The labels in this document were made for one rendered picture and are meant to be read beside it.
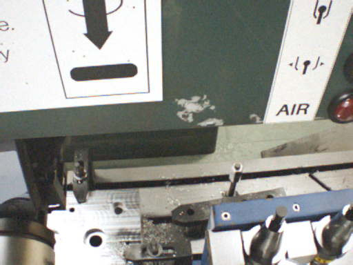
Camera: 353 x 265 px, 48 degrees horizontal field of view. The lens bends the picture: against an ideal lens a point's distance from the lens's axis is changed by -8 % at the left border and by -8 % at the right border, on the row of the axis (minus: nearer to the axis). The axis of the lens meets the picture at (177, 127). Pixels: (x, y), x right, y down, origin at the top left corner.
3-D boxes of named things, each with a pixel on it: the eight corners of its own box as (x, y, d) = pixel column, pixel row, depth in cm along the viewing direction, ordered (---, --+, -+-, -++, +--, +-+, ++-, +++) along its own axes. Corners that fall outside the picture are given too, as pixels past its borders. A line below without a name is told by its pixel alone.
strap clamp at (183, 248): (191, 272, 87) (194, 247, 75) (129, 277, 86) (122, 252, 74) (189, 259, 89) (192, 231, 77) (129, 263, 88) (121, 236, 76)
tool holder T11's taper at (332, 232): (347, 221, 59) (364, 199, 54) (350, 248, 56) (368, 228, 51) (320, 220, 59) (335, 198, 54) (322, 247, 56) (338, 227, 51)
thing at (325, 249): (347, 223, 61) (353, 217, 59) (351, 259, 57) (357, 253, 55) (310, 222, 62) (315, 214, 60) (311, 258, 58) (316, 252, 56)
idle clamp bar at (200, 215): (283, 217, 95) (289, 203, 90) (173, 237, 92) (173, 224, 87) (276, 199, 98) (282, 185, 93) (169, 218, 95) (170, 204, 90)
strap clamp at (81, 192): (95, 221, 94) (83, 188, 82) (81, 221, 94) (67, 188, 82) (95, 173, 102) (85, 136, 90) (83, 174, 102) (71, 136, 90)
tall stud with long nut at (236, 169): (237, 199, 98) (245, 170, 88) (225, 201, 98) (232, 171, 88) (235, 190, 100) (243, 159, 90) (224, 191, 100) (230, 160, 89)
